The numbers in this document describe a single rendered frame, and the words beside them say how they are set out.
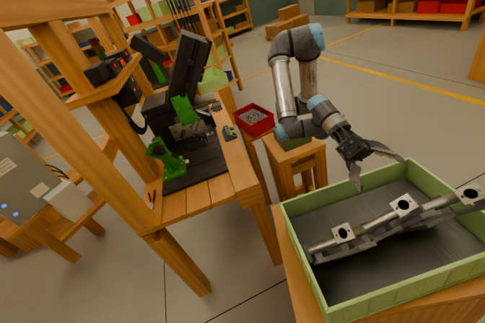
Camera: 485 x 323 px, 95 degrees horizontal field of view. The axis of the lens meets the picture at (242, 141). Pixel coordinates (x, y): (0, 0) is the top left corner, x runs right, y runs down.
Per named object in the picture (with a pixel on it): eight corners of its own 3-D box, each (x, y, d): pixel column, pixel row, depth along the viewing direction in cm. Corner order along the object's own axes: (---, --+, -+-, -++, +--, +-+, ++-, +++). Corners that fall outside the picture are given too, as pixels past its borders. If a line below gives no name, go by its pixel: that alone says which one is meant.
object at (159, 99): (184, 124, 199) (167, 89, 180) (185, 141, 174) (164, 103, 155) (164, 131, 198) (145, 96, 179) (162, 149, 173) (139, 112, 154)
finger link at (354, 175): (344, 192, 68) (343, 161, 69) (353, 191, 72) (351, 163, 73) (355, 192, 65) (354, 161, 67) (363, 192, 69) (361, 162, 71)
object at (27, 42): (140, 72, 880) (105, 9, 754) (58, 103, 841) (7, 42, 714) (141, 69, 924) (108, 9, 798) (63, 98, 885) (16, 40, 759)
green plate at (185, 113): (198, 119, 165) (186, 91, 158) (198, 121, 157) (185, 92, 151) (183, 124, 165) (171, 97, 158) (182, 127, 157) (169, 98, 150)
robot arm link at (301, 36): (295, 105, 141) (286, 23, 97) (319, 100, 138) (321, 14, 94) (297, 120, 135) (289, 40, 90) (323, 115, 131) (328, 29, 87)
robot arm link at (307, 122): (302, 128, 97) (301, 113, 88) (329, 124, 94) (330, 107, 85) (305, 143, 93) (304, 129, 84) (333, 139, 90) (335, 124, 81)
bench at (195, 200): (239, 153, 292) (218, 92, 242) (285, 262, 169) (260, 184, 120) (190, 172, 289) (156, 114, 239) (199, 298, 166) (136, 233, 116)
